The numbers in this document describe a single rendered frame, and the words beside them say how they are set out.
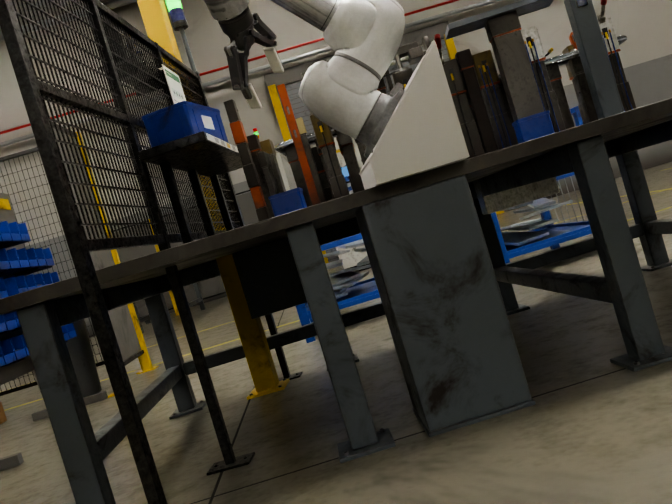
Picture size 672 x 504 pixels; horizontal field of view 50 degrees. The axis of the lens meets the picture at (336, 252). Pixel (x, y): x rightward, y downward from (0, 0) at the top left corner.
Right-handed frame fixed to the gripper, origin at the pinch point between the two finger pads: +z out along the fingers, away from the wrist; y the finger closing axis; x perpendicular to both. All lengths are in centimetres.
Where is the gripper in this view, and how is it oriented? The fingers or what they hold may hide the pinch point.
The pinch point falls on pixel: (266, 85)
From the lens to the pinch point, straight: 179.2
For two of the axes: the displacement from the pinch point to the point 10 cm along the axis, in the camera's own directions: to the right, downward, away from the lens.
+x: 8.9, 0.6, -4.5
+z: 3.1, 6.5, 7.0
